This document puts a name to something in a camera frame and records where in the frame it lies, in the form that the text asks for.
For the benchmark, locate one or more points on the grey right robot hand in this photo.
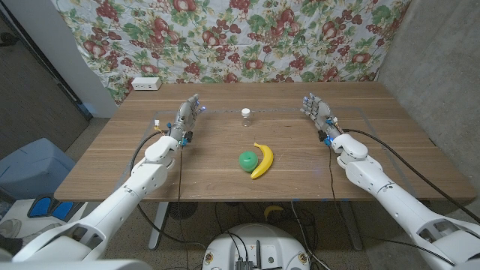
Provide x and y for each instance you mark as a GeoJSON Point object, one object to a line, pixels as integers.
{"type": "Point", "coordinates": [322, 114]}

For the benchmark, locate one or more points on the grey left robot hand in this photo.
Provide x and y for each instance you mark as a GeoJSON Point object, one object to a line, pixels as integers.
{"type": "Point", "coordinates": [183, 118]}

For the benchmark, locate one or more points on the clear medicine bottle white cap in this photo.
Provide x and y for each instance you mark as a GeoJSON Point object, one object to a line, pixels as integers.
{"type": "Point", "coordinates": [246, 118]}

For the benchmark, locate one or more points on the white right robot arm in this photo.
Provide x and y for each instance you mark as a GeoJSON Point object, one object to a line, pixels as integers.
{"type": "Point", "coordinates": [397, 202]}

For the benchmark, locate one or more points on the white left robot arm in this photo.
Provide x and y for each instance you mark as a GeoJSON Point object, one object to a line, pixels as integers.
{"type": "Point", "coordinates": [123, 198]}

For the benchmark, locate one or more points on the green toy ball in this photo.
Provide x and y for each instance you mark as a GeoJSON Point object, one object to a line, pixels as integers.
{"type": "Point", "coordinates": [248, 161]}

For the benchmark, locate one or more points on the yellow banana toy on floor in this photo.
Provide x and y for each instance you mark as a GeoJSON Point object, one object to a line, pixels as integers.
{"type": "Point", "coordinates": [272, 210]}

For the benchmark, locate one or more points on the white power strip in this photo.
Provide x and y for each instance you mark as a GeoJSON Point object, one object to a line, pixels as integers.
{"type": "Point", "coordinates": [146, 83]}

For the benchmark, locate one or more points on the floral fruit print backdrop cloth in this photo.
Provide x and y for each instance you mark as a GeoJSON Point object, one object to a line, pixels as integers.
{"type": "Point", "coordinates": [232, 41]}

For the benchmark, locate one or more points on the round black floor fan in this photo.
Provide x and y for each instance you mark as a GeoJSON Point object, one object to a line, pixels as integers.
{"type": "Point", "coordinates": [182, 210]}

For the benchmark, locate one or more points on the white table leg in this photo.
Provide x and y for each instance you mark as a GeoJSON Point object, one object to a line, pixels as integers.
{"type": "Point", "coordinates": [158, 225]}

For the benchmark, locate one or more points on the grey table leg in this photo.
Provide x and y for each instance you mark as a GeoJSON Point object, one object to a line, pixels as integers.
{"type": "Point", "coordinates": [352, 228]}

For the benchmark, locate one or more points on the white robot torso base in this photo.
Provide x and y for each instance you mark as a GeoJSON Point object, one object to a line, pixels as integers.
{"type": "Point", "coordinates": [258, 240]}

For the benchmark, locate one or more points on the dark brown door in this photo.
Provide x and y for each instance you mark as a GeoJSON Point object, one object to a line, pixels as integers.
{"type": "Point", "coordinates": [30, 97]}

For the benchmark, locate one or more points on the blue plastic bin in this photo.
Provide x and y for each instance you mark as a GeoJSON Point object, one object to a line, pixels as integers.
{"type": "Point", "coordinates": [33, 168]}

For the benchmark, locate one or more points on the white shoe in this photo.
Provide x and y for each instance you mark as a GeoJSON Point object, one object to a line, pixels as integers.
{"type": "Point", "coordinates": [47, 228]}
{"type": "Point", "coordinates": [9, 228]}

